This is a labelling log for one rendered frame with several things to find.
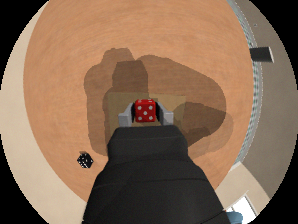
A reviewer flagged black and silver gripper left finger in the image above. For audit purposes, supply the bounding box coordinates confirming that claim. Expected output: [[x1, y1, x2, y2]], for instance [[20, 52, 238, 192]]
[[118, 103, 135, 127]]

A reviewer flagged black die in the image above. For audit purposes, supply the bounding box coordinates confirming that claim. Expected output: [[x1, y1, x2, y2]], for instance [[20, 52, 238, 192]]
[[77, 153, 93, 168]]

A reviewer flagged tan square mat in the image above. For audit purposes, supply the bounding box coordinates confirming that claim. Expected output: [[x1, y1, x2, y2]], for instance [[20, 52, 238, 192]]
[[108, 93, 186, 136]]

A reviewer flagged red die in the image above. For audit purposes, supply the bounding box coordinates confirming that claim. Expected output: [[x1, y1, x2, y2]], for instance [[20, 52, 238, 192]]
[[135, 99, 156, 122]]

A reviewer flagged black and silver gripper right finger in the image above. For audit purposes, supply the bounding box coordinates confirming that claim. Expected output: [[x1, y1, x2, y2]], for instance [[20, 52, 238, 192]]
[[155, 102, 174, 125]]

